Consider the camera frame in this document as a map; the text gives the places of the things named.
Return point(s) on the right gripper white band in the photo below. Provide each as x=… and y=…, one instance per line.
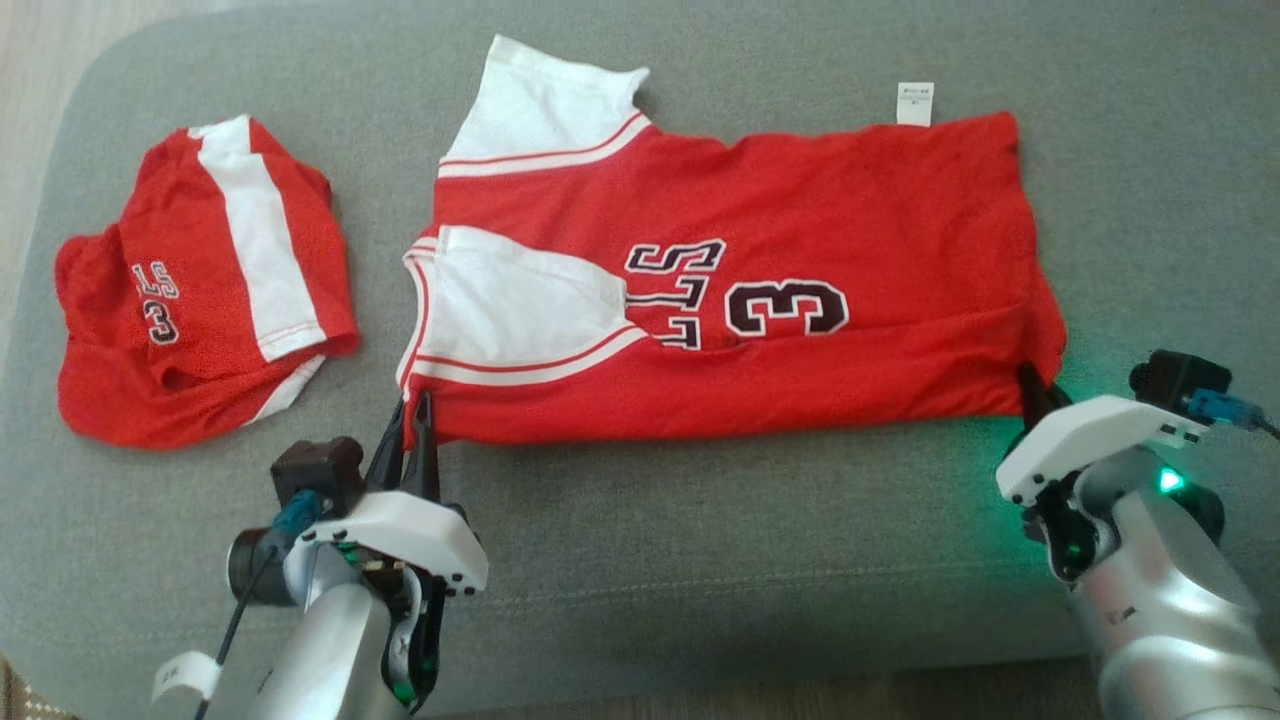
x=1080, y=435

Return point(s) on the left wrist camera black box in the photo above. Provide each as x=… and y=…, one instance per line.
x=320, y=470

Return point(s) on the large grey sofa seat cushion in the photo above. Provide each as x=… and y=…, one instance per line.
x=700, y=560

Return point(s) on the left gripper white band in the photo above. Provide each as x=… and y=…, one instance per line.
x=410, y=530

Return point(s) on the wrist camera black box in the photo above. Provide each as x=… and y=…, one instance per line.
x=1180, y=378
x=320, y=470

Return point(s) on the red shorts with white stripes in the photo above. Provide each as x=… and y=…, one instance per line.
x=100, y=400

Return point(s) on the beige woven basket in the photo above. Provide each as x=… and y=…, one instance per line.
x=15, y=702

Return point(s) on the red basketball jersey white sleeves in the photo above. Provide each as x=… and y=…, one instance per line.
x=850, y=200

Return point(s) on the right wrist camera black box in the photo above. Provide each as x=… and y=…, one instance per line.
x=1180, y=378

